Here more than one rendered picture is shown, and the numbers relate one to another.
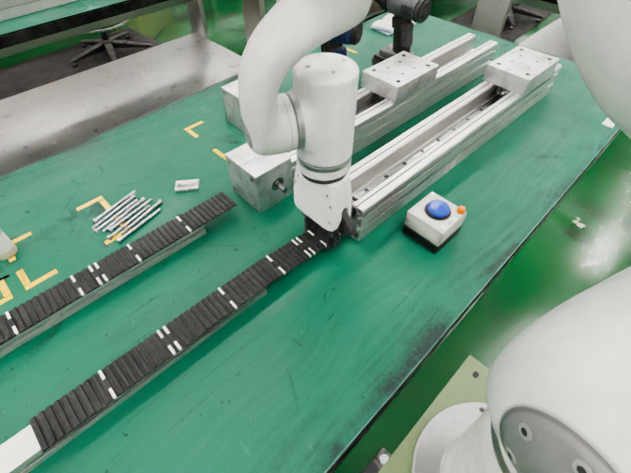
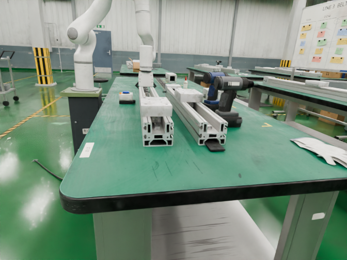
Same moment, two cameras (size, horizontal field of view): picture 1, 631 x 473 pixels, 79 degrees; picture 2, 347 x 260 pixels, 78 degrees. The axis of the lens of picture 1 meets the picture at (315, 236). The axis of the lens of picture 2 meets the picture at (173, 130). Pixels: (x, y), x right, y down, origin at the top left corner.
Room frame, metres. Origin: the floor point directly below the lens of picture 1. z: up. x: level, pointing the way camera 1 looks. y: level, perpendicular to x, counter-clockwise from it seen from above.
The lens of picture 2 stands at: (1.46, -1.17, 1.07)
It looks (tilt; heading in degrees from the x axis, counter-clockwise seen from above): 19 degrees down; 123
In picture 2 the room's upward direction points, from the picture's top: 3 degrees clockwise
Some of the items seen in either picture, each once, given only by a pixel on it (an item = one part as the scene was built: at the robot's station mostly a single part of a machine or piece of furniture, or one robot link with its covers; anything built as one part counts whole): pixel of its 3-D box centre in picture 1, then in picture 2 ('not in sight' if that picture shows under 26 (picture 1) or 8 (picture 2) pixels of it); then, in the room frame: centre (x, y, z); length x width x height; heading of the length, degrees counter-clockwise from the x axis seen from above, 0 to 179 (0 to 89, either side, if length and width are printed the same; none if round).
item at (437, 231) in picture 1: (430, 219); (127, 97); (0.50, -0.22, 0.81); 0.10 x 0.08 x 0.06; 43
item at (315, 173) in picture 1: (323, 158); (146, 68); (0.48, -0.01, 0.98); 0.09 x 0.08 x 0.03; 43
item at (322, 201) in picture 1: (323, 188); (145, 78); (0.48, -0.01, 0.92); 0.10 x 0.07 x 0.11; 43
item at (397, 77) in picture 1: (398, 81); (187, 97); (0.92, -0.21, 0.87); 0.16 x 0.11 x 0.07; 133
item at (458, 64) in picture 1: (395, 99); (187, 107); (0.92, -0.21, 0.82); 0.80 x 0.10 x 0.09; 133
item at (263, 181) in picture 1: (264, 176); (171, 92); (0.61, 0.11, 0.83); 0.12 x 0.09 x 0.10; 43
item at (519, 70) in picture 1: (518, 74); (154, 109); (0.96, -0.52, 0.87); 0.16 x 0.11 x 0.07; 133
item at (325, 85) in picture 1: (322, 111); (146, 55); (0.47, -0.01, 1.06); 0.09 x 0.08 x 0.13; 110
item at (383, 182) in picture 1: (458, 129); (150, 107); (0.78, -0.34, 0.82); 0.80 x 0.10 x 0.09; 133
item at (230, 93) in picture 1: (253, 105); (209, 96); (0.88, 0.16, 0.83); 0.11 x 0.10 x 0.10; 44
